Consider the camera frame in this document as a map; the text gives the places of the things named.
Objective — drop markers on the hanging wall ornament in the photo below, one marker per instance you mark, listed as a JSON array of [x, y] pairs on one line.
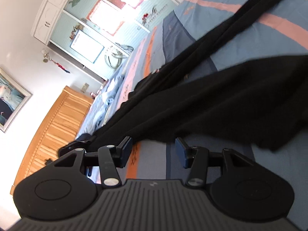
[[47, 58]]

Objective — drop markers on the teal sliding wardrobe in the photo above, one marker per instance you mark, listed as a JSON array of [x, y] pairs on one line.
[[96, 35]]

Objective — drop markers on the black trousers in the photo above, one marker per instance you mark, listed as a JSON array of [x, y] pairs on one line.
[[261, 101]]

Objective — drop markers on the striped star bedsheet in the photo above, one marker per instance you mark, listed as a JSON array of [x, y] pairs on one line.
[[269, 37]]

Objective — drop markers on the light blue sweatpants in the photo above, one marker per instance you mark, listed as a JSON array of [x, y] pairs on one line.
[[104, 100]]

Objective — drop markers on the wooden headboard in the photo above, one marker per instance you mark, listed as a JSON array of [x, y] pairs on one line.
[[59, 127]]

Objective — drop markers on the framed wall picture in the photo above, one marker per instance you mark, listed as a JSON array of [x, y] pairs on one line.
[[13, 97]]

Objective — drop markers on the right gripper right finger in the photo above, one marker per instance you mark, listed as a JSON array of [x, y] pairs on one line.
[[194, 158]]

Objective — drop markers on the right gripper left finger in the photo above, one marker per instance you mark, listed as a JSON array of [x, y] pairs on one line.
[[110, 158]]

